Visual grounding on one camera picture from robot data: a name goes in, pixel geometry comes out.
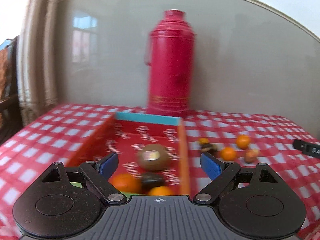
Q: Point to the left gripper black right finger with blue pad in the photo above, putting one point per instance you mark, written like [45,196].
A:
[221,175]

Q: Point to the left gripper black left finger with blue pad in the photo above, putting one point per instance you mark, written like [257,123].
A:
[96,176]

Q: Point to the orange tangerine on table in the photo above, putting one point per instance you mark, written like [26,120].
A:
[228,154]

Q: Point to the dark fruit on table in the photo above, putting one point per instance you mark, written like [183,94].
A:
[209,148]

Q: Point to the orange tangerine in box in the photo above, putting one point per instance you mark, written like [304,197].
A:
[125,182]

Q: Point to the small reddish fruit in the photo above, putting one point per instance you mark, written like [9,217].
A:
[251,156]

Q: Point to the small yellow kumquat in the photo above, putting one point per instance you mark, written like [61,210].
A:
[203,141]

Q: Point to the orange tangerine far right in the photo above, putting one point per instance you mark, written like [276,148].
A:
[243,142]

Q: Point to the dark brown fruit in box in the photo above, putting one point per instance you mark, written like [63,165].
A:
[150,180]

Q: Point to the large brown kiwi with sticker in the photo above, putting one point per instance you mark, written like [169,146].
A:
[153,157]

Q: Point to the red white checkered tablecloth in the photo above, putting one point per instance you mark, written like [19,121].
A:
[54,136]

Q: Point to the colourful cardboard box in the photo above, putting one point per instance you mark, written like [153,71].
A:
[126,134]

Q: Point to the dark wooden armchair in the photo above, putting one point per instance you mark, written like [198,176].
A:
[11,119]

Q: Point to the beige embroidered curtain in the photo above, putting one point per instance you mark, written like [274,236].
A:
[37,89]

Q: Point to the pink thermos flask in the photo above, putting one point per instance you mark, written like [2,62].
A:
[170,57]

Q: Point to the woven rattan seat cushion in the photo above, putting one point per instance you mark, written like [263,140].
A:
[5,73]

